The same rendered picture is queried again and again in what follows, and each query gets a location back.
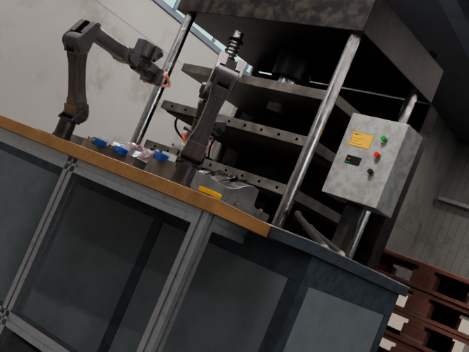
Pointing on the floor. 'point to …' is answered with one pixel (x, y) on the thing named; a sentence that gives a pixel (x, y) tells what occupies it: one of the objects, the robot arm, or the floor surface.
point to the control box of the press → (370, 170)
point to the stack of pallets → (426, 306)
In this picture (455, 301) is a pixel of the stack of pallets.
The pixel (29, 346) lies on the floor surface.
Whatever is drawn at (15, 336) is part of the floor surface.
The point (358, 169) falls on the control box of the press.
